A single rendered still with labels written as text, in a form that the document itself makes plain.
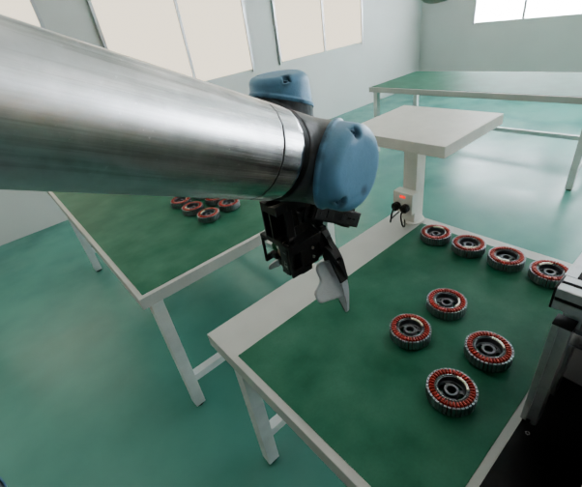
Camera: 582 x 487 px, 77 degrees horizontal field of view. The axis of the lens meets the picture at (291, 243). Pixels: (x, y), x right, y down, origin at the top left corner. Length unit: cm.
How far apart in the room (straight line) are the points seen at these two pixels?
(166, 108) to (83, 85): 4
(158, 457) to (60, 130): 183
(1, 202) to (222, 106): 433
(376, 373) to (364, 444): 19
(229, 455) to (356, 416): 97
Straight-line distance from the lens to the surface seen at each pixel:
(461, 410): 96
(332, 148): 29
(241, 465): 181
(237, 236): 167
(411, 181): 154
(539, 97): 367
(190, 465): 188
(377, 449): 92
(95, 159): 20
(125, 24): 464
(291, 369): 105
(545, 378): 90
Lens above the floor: 157
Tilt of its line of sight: 32 degrees down
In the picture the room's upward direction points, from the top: 9 degrees counter-clockwise
